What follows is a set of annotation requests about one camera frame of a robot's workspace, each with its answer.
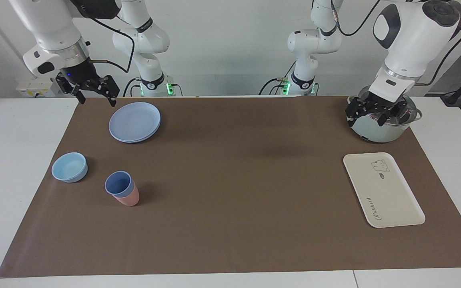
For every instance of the light blue bowl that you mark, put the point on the light blue bowl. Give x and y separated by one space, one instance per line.
69 167

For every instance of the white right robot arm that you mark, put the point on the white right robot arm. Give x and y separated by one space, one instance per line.
50 24

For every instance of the pink plastic cup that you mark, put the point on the pink plastic cup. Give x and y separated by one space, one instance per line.
128 199

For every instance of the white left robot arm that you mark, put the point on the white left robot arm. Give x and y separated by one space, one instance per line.
410 36

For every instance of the blue plastic cup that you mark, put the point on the blue plastic cup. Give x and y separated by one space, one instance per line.
117 184

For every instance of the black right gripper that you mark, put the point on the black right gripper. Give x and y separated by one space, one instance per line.
79 72

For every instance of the brown table mat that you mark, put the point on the brown table mat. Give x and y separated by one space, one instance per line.
234 192

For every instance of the cream tray with bear print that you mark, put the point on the cream tray with bear print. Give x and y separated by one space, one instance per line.
382 192

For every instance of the pale green pot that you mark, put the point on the pale green pot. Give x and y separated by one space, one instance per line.
378 130

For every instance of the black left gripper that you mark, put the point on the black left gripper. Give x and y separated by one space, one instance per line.
382 104

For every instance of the white wall power strip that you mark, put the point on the white wall power strip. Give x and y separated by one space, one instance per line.
34 88

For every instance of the blue round plate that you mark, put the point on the blue round plate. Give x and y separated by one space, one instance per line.
134 122

